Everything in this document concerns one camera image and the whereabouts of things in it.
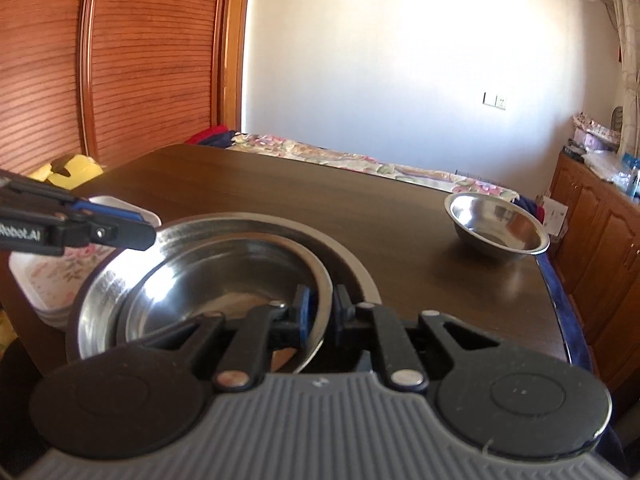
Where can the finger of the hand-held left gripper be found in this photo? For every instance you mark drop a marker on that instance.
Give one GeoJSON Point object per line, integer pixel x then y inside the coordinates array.
{"type": "Point", "coordinates": [125, 236]}
{"type": "Point", "coordinates": [115, 214]}

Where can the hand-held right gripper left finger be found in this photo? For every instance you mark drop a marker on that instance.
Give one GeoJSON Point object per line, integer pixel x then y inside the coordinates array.
{"type": "Point", "coordinates": [306, 312]}

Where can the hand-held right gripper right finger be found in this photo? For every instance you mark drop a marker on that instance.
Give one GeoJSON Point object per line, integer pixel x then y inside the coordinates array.
{"type": "Point", "coordinates": [340, 312]}

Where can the large steel bowl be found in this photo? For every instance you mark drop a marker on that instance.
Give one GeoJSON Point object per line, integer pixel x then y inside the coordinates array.
{"type": "Point", "coordinates": [96, 305]}

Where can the medium steel bowl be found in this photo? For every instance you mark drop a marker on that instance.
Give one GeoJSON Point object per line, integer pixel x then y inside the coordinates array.
{"type": "Point", "coordinates": [200, 280]}

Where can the yellow plush toy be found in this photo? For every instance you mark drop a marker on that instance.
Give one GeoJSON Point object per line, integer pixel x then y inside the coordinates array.
{"type": "Point", "coordinates": [85, 167]}

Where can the red cloth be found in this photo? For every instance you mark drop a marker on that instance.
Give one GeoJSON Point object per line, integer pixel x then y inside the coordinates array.
{"type": "Point", "coordinates": [205, 136]}

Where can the navy blue cloth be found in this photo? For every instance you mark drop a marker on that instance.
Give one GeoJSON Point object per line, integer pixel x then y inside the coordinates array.
{"type": "Point", "coordinates": [232, 139]}

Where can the wooden slatted wardrobe door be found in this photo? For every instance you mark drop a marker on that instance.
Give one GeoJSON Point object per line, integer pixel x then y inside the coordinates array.
{"type": "Point", "coordinates": [155, 60]}
{"type": "Point", "coordinates": [40, 60]}

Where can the floral bed blanket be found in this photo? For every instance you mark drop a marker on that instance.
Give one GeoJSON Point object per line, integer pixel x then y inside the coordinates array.
{"type": "Point", "coordinates": [325, 152]}

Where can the small steel bowl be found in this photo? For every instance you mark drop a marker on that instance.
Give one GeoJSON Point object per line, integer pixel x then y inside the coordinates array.
{"type": "Point", "coordinates": [495, 225]}

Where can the white paper bag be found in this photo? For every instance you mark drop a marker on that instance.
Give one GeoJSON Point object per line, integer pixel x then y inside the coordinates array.
{"type": "Point", "coordinates": [554, 216]}

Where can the wooden cabinet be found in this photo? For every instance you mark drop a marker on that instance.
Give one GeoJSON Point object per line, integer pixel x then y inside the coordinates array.
{"type": "Point", "coordinates": [600, 260]}

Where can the floral storage box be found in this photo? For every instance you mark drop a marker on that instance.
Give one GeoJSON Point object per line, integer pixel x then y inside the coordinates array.
{"type": "Point", "coordinates": [595, 130]}

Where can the clear plastic bottle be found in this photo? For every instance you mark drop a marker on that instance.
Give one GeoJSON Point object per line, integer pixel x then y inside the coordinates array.
{"type": "Point", "coordinates": [630, 177]}

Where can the light patterned curtain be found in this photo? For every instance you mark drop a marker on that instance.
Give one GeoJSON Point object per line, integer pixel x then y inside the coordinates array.
{"type": "Point", "coordinates": [627, 35]}

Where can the wooden wardrobe frame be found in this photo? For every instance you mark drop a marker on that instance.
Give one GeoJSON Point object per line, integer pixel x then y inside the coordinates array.
{"type": "Point", "coordinates": [237, 40]}

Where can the white wall socket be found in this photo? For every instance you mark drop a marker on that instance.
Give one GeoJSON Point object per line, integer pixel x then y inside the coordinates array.
{"type": "Point", "coordinates": [495, 100]}

